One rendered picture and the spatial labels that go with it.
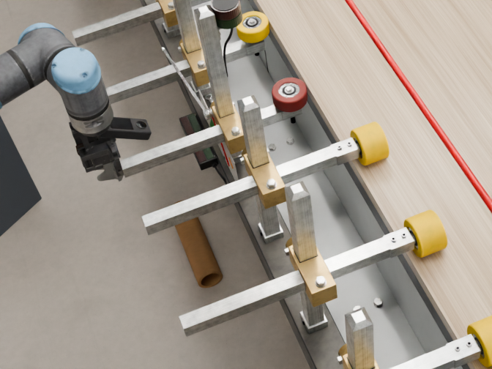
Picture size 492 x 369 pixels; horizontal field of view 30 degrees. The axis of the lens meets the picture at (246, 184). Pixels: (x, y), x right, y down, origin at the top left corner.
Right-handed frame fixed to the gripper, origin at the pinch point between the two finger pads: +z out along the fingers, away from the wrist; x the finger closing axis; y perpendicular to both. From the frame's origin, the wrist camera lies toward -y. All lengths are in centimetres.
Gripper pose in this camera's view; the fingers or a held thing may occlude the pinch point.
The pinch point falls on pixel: (121, 175)
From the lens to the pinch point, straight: 210.7
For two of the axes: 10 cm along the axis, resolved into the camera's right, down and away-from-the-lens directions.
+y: -9.4, 3.2, -1.4
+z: 1.0, 6.1, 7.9
